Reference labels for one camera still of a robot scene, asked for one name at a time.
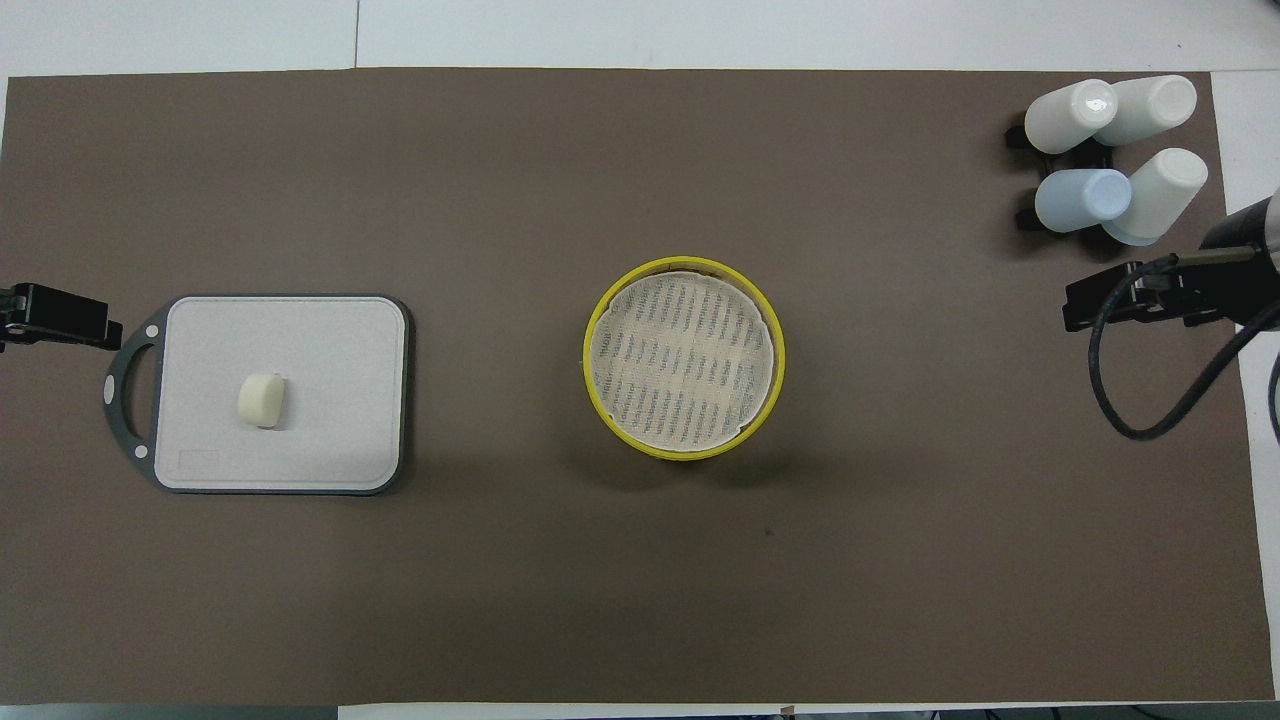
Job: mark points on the light blue plastic cup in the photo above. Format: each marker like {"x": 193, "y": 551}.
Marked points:
{"x": 1085, "y": 200}

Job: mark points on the white grey-rimmed cutting board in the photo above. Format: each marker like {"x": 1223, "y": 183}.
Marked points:
{"x": 330, "y": 400}

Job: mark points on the black cup rack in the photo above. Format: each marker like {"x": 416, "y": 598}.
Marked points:
{"x": 1030, "y": 218}

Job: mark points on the white plastic cup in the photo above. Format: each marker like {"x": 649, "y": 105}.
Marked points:
{"x": 1160, "y": 105}
{"x": 1065, "y": 120}
{"x": 1165, "y": 195}

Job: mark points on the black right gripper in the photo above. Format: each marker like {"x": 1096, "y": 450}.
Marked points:
{"x": 1195, "y": 290}

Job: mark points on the cream steamed bun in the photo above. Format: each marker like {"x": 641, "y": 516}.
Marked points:
{"x": 262, "y": 401}

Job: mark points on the yellow bamboo steamer lid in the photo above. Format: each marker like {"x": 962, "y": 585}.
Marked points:
{"x": 683, "y": 360}

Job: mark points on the brown table mat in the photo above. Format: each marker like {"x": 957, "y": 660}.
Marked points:
{"x": 600, "y": 600}

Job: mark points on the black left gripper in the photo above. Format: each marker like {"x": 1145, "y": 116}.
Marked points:
{"x": 60, "y": 312}

